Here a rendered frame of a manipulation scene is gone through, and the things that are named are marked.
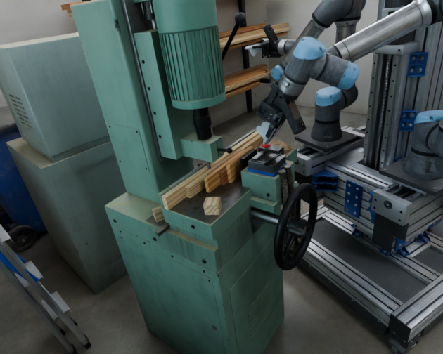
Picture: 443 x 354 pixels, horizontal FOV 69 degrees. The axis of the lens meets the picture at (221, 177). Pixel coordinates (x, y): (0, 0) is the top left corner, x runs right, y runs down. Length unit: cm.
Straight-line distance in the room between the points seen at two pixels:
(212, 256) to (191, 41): 64
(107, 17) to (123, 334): 151
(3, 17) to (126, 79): 213
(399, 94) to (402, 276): 87
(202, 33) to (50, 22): 240
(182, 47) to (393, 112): 93
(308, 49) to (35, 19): 261
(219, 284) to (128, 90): 71
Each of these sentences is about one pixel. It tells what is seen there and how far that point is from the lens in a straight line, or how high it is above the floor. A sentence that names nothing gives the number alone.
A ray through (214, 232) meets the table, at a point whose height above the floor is 87.
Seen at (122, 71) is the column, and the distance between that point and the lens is 113.
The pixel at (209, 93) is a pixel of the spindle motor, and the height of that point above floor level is 124.
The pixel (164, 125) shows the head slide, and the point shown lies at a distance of 112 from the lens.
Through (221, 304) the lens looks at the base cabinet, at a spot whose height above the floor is 56.
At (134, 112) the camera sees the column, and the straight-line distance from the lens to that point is 115.
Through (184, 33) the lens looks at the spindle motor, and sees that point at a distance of 96.
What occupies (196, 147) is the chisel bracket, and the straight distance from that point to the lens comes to 111.
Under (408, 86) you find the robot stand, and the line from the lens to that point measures 153.
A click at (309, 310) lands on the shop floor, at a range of 189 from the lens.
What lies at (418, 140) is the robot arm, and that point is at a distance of 136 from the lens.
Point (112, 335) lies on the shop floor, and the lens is 198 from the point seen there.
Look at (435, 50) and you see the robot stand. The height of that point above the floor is 122.
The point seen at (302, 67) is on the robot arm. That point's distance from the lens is 95.
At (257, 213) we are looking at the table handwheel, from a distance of 112.
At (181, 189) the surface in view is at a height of 94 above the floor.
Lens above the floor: 148
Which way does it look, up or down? 29 degrees down
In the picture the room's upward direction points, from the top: 8 degrees counter-clockwise
